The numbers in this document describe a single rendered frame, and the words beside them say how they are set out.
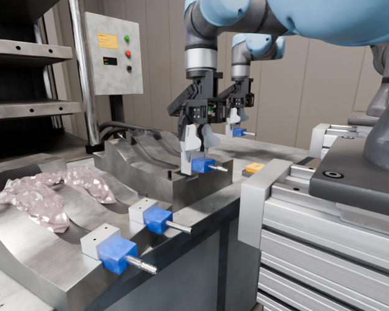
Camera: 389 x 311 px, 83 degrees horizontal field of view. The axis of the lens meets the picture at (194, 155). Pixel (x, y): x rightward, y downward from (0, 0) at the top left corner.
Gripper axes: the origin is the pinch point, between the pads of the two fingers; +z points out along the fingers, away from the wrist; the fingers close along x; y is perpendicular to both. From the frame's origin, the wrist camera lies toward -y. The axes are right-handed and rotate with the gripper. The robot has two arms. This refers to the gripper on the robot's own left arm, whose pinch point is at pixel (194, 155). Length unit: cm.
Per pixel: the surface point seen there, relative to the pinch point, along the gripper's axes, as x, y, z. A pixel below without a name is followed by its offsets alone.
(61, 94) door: 58, -308, -33
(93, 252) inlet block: -28.9, 6.1, 10.3
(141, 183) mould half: -5.8, -16.2, 10.0
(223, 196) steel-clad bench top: 11.1, 1.5, 13.9
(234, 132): 39.6, -14.4, -2.0
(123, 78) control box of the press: 29, -86, -30
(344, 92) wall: 181, -4, -26
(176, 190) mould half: -4.9, -1.7, 8.8
